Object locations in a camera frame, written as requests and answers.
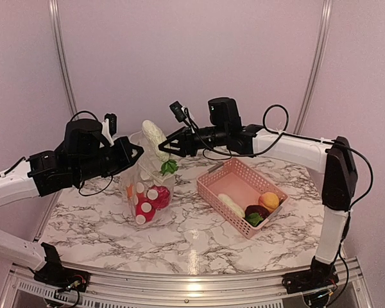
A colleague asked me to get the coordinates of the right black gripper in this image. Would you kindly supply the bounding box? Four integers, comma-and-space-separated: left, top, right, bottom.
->
158, 125, 228, 158

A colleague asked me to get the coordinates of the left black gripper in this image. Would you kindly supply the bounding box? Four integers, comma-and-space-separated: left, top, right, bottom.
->
74, 135, 144, 184

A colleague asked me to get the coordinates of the white knitted radish with leaves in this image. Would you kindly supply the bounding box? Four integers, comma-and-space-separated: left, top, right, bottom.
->
142, 120, 178, 176

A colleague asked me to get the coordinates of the clear polka dot zip bag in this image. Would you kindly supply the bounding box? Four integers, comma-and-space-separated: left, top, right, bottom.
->
120, 132, 175, 228

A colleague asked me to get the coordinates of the orange knitted orange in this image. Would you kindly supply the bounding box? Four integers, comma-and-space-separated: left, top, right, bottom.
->
126, 184, 133, 198

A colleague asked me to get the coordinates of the pink plastic basket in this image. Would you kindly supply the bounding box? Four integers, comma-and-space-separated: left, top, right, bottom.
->
196, 158, 289, 239

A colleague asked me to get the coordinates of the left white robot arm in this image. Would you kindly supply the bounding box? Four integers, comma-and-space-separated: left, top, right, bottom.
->
0, 114, 144, 286

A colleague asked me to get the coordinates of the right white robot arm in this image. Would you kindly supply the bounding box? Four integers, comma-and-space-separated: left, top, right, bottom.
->
158, 97, 357, 287

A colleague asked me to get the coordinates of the white knitted radish front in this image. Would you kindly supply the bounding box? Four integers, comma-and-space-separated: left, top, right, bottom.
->
218, 193, 245, 218

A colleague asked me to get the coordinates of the dark maroon knitted beet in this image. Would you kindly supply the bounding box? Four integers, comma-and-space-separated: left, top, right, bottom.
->
244, 205, 270, 219

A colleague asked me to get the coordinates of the peach knitted fruit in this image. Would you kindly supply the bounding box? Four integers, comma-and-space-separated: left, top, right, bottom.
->
258, 192, 280, 213

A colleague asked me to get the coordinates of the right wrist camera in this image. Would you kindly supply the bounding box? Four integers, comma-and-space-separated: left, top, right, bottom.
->
169, 101, 193, 128

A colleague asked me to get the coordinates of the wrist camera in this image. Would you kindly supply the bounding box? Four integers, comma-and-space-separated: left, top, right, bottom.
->
169, 101, 193, 128
102, 113, 117, 146

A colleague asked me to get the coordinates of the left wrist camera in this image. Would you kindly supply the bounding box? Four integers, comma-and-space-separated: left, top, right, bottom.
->
102, 113, 117, 146

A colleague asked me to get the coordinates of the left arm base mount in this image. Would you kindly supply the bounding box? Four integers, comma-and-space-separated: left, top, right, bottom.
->
33, 243, 90, 292

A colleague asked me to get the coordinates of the left aluminium frame post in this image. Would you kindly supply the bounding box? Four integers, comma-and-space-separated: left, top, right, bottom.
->
49, 0, 78, 116

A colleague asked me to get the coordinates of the aluminium frame post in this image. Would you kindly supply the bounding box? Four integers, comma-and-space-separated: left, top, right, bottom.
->
49, 0, 78, 116
294, 0, 333, 135

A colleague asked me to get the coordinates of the front aluminium table rail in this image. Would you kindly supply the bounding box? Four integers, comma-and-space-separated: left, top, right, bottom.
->
0, 258, 373, 307

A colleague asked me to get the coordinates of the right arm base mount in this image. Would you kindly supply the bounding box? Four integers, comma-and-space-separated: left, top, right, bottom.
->
282, 251, 339, 294

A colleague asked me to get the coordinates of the right aluminium frame post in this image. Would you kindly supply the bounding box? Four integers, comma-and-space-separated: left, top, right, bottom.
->
294, 0, 333, 135

